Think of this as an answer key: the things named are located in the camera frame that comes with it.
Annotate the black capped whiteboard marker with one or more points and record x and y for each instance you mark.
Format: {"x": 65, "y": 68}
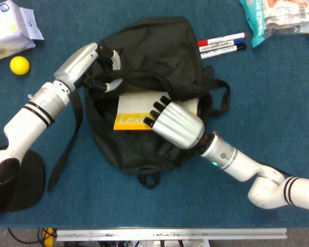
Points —
{"x": 221, "y": 52}

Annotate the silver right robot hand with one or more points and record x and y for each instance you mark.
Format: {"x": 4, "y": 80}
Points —
{"x": 180, "y": 126}

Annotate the blue felt table cover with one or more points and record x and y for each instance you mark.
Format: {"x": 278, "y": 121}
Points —
{"x": 260, "y": 103}

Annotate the black fabric backpack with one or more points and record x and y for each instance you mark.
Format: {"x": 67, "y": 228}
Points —
{"x": 157, "y": 46}

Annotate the black round pad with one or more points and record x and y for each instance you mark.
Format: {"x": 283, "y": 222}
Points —
{"x": 28, "y": 180}

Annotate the yellow lemon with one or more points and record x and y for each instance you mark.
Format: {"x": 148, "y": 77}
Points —
{"x": 19, "y": 65}

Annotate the aluminium rail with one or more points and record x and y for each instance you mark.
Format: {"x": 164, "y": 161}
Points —
{"x": 170, "y": 234}

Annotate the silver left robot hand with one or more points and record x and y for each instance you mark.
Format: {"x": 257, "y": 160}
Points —
{"x": 74, "y": 64}

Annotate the white paper flour bag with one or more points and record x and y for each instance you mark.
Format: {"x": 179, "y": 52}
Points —
{"x": 7, "y": 31}

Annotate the blue capped whiteboard marker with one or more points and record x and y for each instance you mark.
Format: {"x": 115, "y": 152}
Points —
{"x": 238, "y": 42}

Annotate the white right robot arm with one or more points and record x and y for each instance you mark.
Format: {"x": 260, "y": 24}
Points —
{"x": 247, "y": 167}

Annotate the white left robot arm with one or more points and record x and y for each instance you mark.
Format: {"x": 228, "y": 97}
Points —
{"x": 25, "y": 126}

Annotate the yellow and white book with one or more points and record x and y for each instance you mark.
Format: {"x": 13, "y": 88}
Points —
{"x": 134, "y": 105}

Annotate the teal snack package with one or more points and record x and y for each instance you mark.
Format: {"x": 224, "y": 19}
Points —
{"x": 257, "y": 23}

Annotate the red capped whiteboard marker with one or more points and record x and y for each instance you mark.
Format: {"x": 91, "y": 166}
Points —
{"x": 221, "y": 39}

